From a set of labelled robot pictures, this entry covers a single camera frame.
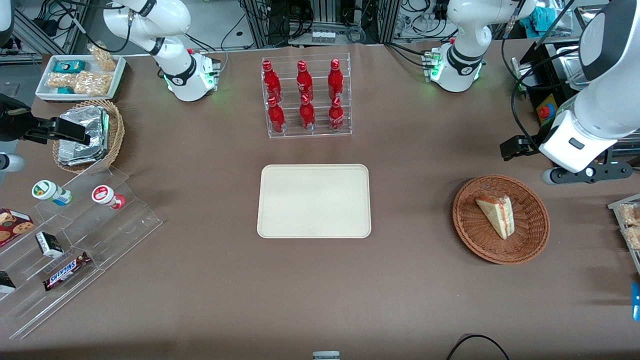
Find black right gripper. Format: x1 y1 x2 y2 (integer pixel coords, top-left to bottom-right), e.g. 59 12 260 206
0 95 92 146

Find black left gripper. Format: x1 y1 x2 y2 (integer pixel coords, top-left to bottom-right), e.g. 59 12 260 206
500 130 546 162

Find triangle sandwich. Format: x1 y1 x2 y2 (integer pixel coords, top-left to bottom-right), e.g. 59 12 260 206
475 194 516 241

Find light tan wicker basket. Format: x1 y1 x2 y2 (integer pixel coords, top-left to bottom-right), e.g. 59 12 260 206
52 99 125 175

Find brown wicker basket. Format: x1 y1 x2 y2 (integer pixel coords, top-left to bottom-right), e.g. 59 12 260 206
452 174 551 265

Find white rectangular snack tray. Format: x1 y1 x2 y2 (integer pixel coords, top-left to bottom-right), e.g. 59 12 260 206
35 54 127 103

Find beige plastic tray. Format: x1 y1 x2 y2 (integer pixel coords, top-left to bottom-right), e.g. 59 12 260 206
256 163 372 239

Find aluminium foil container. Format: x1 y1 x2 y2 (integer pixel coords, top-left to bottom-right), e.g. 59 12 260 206
57 106 110 167

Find red emergency stop button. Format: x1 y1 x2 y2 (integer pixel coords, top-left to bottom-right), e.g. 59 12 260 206
536 94 560 126

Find clear bag of puffed snacks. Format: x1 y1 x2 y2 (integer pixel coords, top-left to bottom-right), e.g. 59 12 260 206
47 72 76 90
74 71 112 97
87 42 117 72

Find green label yogurt cup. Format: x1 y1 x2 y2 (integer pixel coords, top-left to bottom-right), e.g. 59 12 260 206
31 180 73 207

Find teal snack box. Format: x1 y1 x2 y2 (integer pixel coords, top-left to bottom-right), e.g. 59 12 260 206
53 60 87 74

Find black equipment box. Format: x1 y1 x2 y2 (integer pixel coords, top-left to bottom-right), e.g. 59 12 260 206
519 42 583 143

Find red label yogurt cup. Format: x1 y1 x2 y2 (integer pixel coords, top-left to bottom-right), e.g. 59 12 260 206
91 185 126 210

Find red cookie box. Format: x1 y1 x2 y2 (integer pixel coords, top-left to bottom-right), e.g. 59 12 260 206
0 207 36 248

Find small black white carton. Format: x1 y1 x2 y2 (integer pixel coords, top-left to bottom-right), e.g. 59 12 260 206
35 231 65 259

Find clear acrylic stepped shelf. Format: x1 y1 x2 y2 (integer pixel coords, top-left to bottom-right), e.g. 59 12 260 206
0 165 163 341

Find teal cloth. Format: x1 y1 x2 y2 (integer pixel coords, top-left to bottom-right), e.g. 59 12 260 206
520 5 556 32

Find Snickers chocolate bar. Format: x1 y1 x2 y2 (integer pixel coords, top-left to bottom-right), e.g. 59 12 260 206
42 251 93 292

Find red cola bottle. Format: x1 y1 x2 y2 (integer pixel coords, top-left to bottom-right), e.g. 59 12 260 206
328 96 345 132
262 59 282 101
299 94 317 132
267 96 287 134
327 58 345 99
296 59 315 98

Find clear acrylic bottle rack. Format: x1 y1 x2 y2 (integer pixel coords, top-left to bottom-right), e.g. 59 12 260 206
260 52 353 140

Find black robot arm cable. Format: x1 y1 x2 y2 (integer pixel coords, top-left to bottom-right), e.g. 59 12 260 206
501 0 581 148

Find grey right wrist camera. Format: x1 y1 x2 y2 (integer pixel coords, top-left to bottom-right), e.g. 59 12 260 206
0 152 26 174

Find wire basket with snacks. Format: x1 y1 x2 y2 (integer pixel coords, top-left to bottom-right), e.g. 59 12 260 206
607 194 640 276

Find black cable loop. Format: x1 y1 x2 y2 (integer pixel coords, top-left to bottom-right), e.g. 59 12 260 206
445 334 511 360

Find aluminium frame rack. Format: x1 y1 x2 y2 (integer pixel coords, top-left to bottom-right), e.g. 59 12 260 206
240 0 401 46

